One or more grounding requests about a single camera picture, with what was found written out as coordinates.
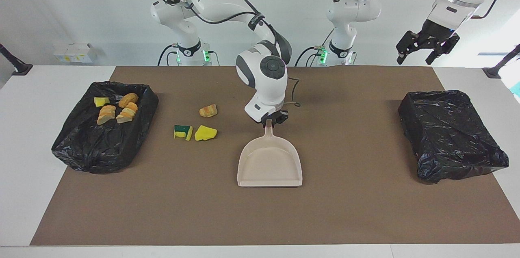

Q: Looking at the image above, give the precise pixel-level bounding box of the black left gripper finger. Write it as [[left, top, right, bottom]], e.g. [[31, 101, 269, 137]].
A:
[[397, 30, 419, 65], [425, 33, 460, 65]]

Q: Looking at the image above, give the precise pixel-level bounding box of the beige plastic dustpan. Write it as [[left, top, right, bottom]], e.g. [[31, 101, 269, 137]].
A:
[[237, 119, 303, 188]]

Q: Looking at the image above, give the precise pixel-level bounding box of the large yellow sponge piece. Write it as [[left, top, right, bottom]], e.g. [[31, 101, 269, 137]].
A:
[[194, 125, 218, 142]]

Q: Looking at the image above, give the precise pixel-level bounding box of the green and yellow sponge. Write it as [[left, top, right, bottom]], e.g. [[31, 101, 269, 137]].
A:
[[173, 124, 193, 141]]

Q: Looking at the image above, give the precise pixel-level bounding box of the pale sandwich piece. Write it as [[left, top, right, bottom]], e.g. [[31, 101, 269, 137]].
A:
[[116, 102, 139, 124]]

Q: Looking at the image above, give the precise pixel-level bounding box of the brown bread roll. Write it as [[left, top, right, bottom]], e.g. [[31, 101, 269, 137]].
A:
[[118, 93, 139, 108]]

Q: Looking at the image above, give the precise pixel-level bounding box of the pale bread chunk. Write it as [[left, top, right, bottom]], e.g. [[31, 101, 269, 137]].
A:
[[97, 105, 117, 126]]

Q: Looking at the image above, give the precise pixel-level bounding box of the bin with black trash bag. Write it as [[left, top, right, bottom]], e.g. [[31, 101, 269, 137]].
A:
[[51, 81, 160, 175], [397, 90, 510, 184]]

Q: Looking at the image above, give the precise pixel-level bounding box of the black stand foot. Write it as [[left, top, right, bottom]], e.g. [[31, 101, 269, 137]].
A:
[[483, 45, 520, 79], [0, 43, 33, 76]]

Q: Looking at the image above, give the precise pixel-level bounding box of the brown table mat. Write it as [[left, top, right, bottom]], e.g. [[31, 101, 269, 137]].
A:
[[30, 66, 520, 246]]

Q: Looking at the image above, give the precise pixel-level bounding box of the black base cable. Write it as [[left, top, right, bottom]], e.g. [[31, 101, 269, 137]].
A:
[[157, 44, 176, 67], [295, 26, 334, 67]]

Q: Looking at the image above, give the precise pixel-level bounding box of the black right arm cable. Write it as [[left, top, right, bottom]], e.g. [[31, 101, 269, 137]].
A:
[[160, 0, 302, 107]]

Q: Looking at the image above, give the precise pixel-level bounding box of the white wall socket box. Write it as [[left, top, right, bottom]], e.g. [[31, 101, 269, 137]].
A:
[[66, 43, 93, 63]]

